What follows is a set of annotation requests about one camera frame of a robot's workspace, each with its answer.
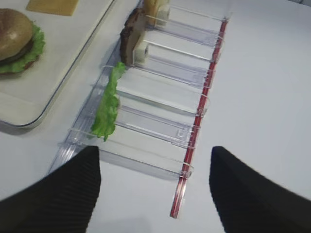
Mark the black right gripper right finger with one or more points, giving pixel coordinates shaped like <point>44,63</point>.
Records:
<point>247,202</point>

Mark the yellow cheese slice on tray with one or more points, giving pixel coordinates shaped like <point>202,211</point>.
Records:
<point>55,7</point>

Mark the green lettuce leaf in rack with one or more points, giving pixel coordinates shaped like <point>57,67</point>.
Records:
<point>107,112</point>

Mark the clear right acrylic rack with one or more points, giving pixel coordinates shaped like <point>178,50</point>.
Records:
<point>163,94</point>

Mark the white metal tray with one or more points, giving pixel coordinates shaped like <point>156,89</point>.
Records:
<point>24,97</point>

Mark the lettuce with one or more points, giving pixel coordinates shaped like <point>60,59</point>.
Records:
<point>37,49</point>

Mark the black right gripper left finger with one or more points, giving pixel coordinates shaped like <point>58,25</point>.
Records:
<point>62,202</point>

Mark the bun half in right rack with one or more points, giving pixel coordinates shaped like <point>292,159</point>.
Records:
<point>157,11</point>

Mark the sesame top bun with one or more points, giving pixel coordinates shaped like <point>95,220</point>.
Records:
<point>16,31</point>

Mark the brown meat patty in rack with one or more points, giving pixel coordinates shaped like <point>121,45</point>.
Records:
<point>133,29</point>

